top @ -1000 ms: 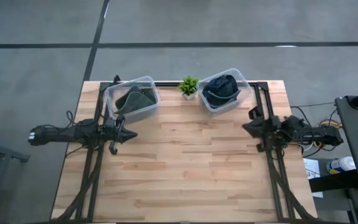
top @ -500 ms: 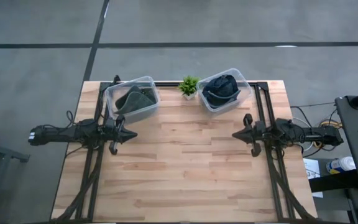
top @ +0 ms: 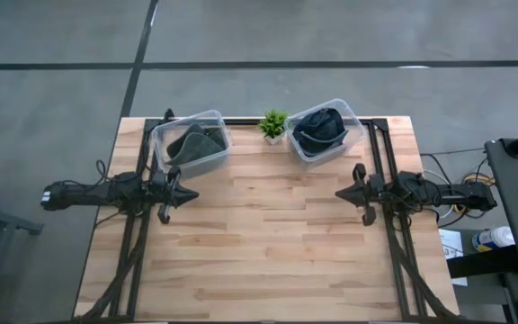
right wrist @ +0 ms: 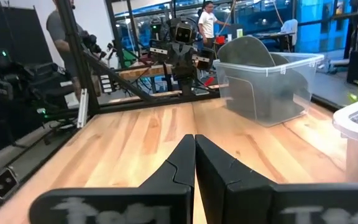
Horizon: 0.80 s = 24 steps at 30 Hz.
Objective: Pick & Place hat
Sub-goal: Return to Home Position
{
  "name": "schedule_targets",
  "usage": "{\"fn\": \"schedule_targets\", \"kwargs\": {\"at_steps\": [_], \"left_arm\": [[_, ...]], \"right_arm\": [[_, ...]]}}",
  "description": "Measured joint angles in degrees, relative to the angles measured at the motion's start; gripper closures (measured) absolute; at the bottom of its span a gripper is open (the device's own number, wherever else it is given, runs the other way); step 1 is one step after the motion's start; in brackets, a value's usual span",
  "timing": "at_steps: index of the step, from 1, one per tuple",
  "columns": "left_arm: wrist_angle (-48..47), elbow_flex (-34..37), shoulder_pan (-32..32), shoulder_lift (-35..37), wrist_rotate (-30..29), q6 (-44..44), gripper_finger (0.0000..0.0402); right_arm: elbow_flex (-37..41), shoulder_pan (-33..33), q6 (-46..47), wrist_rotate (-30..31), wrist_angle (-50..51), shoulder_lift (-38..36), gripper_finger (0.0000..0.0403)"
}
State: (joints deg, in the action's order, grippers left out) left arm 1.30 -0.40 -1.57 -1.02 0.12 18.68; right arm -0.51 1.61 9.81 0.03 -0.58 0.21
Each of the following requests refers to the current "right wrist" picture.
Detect olive green cap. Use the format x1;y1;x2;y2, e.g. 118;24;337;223
217;35;309;123
269;52;292;67

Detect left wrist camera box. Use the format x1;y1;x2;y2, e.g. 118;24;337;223
174;26;195;44

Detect wooden workbench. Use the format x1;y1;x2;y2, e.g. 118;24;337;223
116;62;175;81

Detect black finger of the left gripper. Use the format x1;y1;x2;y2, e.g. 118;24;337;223
181;45;214;78
149;46;183;78

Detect silver frame bracket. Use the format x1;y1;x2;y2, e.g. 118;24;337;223
76;88;90;129

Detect black box white labels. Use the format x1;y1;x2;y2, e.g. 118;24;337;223
99;73;114;95

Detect white cloth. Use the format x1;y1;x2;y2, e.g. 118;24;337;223
279;18;300;47

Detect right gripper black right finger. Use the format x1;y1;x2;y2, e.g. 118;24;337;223
195;134;358;224

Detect small grey depth camera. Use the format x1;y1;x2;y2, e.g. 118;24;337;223
0;166;21;205

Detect black partition panel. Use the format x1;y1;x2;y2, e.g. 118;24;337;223
0;3;54;68

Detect dark desk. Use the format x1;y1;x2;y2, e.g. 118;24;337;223
253;30;296;53

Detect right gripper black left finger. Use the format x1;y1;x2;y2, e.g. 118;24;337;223
29;134;196;224

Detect person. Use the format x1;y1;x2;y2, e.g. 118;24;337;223
197;0;231;49
45;0;85;100

